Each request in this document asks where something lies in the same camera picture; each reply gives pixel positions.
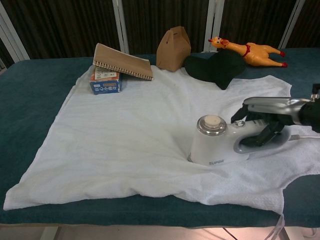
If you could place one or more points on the brown paper gable box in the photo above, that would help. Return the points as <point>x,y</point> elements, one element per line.
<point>172,50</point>

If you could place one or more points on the black cloth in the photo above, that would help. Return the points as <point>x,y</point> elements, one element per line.
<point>215,68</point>

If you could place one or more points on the white cloth towel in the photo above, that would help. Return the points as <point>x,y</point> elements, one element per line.
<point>125,140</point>

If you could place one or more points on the yellow rubber chicken toy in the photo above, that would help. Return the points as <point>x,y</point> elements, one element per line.
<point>255,53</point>

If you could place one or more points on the brown spiral notebook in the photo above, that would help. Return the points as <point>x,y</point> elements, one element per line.
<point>125,63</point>

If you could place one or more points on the dark pleated curtain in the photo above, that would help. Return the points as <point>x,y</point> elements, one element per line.
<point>75,25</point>

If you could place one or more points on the white steam iron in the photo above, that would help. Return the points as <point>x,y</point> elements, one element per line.
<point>207,147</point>

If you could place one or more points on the teal table cover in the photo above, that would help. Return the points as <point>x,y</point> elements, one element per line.
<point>30,105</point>

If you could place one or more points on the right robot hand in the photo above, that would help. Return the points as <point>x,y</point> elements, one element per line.
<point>272,105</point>

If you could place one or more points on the blue printed carton box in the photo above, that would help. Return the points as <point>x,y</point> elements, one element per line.
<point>106,85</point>

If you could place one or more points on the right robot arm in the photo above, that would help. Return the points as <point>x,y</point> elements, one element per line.
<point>311,115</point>

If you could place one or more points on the white metal frame post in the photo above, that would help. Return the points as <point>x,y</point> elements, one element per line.
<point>15,32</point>
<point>120,25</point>
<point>292,25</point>
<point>214,20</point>

